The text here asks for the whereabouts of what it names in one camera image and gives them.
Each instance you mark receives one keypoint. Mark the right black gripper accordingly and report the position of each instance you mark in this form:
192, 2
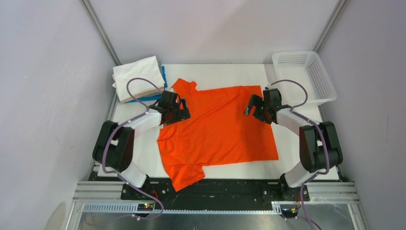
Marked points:
256, 100

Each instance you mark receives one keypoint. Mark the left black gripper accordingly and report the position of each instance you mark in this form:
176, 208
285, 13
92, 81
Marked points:
182, 114

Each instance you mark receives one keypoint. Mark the orange t-shirt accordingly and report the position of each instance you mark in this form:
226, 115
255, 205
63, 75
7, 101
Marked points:
217, 133

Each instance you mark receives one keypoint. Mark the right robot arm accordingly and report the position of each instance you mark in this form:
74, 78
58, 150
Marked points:
319, 146

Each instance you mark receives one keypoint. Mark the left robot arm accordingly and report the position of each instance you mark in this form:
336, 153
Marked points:
114, 147

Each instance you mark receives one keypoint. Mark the beige folded t-shirt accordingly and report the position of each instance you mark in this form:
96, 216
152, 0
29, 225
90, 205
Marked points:
123, 93

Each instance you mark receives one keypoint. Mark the white folded t-shirt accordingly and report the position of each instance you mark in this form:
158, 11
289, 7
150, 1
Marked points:
143, 73

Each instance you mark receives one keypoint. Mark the white plastic basket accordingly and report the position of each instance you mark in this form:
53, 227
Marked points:
307, 69

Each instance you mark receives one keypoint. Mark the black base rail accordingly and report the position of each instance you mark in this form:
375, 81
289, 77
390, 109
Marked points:
207, 195

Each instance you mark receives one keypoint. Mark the aluminium frame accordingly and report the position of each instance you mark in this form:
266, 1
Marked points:
337, 199

